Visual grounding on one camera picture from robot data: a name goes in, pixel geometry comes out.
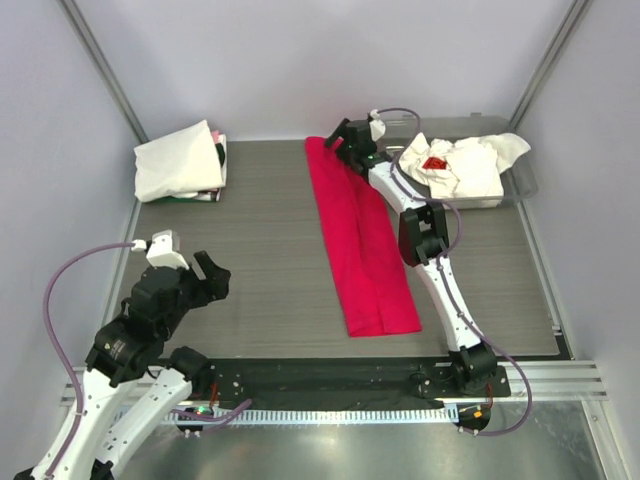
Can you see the left aluminium frame post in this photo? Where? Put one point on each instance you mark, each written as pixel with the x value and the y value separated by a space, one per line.
pixel 90 44

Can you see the aluminium extrusion rail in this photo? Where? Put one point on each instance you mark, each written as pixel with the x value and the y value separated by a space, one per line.
pixel 564 380

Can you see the right aluminium frame post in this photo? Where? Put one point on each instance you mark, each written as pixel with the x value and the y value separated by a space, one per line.
pixel 560 40

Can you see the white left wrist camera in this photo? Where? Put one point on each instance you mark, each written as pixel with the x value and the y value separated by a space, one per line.
pixel 162 250

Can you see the pink t shirt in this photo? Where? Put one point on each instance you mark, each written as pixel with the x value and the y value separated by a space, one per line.
pixel 366 266

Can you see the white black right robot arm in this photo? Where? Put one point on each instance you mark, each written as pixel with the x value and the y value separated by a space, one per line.
pixel 424 245

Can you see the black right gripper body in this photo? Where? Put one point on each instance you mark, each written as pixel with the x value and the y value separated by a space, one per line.
pixel 346 153

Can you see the slotted grey cable duct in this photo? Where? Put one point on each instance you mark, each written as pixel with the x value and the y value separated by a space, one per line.
pixel 448 414

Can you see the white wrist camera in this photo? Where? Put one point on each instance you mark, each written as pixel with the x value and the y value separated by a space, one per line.
pixel 376 125
pixel 162 250

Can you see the folded white shirt stack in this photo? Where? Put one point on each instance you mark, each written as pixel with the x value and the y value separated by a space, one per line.
pixel 188 165

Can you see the red tag on shirt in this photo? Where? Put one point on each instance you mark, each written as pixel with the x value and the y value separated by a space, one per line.
pixel 435 163

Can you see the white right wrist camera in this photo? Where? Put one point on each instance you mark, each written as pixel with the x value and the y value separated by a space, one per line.
pixel 376 125

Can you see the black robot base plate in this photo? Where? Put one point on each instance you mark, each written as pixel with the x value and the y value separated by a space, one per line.
pixel 342 384

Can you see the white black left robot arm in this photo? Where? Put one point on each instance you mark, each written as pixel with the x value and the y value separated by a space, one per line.
pixel 92 443

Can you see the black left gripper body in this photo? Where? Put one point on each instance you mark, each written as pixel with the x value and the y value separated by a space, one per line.
pixel 191 296

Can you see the aluminium frame post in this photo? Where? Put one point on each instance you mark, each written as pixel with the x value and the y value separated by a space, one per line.
pixel 90 44
pixel 560 40

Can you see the white shirt in bin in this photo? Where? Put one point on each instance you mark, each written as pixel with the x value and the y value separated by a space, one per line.
pixel 475 166

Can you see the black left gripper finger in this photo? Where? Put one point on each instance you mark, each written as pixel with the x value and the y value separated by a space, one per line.
pixel 204 262
pixel 216 283

